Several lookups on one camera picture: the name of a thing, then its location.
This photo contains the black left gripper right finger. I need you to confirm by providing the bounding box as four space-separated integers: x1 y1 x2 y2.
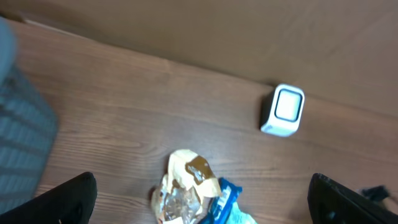
307 173 397 224

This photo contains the blue cookie packet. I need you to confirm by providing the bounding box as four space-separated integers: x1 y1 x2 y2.
199 178 243 224

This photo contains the grey plastic mesh basket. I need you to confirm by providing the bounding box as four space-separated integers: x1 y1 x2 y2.
1 18 58 213

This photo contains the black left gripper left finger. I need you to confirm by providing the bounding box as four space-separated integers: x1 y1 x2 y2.
1 172 98 224

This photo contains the beige brown snack bag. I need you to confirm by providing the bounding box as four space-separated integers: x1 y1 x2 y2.
150 149 221 224

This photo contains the light teal snack packet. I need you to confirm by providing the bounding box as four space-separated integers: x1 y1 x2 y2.
225 202 257 224

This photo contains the white barcode scanner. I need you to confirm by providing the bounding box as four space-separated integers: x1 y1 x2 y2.
259 83 305 138

